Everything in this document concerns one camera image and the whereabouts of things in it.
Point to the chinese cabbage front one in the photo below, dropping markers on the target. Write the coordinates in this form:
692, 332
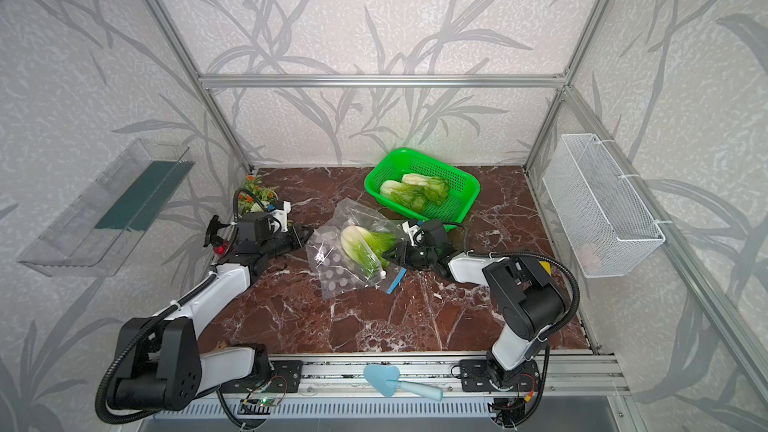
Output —
405, 195

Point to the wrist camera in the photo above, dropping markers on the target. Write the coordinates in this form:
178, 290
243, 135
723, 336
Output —
278, 216
413, 229

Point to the yellow spatula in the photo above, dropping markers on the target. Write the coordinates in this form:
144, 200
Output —
546, 266

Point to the green plastic basket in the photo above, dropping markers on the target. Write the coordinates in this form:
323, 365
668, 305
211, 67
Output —
464, 188

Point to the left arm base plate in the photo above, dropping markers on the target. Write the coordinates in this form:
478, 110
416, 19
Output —
285, 378

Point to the white wire mesh basket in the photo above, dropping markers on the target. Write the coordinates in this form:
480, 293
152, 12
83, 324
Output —
607, 224

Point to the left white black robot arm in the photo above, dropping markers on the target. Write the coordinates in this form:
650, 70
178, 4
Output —
158, 364

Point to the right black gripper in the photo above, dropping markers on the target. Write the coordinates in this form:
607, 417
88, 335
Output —
401, 254

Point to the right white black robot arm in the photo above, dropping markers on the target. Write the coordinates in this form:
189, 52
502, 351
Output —
536, 294

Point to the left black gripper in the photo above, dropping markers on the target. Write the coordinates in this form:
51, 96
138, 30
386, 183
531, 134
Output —
295, 239

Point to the lettuce head from dotted bag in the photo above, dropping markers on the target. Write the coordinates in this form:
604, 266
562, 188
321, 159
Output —
366, 248

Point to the green circuit board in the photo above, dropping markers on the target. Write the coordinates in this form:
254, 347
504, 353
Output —
260, 406

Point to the dotted clear bag with lettuce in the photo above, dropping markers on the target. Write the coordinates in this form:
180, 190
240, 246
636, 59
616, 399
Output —
348, 261

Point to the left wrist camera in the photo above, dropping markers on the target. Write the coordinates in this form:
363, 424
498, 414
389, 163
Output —
278, 216

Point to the clear acrylic wall shelf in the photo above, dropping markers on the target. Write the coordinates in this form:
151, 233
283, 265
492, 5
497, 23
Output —
95, 235

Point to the white pot artificial flowers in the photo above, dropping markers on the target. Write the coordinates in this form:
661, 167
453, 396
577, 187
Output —
258, 189

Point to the chinese cabbage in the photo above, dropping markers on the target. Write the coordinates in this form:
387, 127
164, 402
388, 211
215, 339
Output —
435, 188

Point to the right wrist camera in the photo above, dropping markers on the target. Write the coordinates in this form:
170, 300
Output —
413, 229

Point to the red spray bottle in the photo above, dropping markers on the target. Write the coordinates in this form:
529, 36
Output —
213, 239

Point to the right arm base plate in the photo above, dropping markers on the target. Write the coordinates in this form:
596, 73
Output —
486, 375

